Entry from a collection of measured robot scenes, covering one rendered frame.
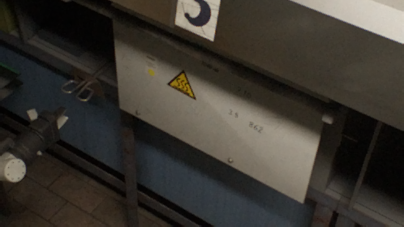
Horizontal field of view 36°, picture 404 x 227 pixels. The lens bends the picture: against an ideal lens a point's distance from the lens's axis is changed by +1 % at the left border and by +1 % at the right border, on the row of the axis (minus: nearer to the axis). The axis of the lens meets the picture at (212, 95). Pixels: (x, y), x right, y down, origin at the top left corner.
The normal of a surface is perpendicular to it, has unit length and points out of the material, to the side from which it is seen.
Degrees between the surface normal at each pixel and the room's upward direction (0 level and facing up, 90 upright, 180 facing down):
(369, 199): 0
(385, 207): 0
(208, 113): 90
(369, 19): 55
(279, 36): 80
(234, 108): 90
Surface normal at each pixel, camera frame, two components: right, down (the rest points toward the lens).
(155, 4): -0.52, 0.43
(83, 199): 0.05, -0.72
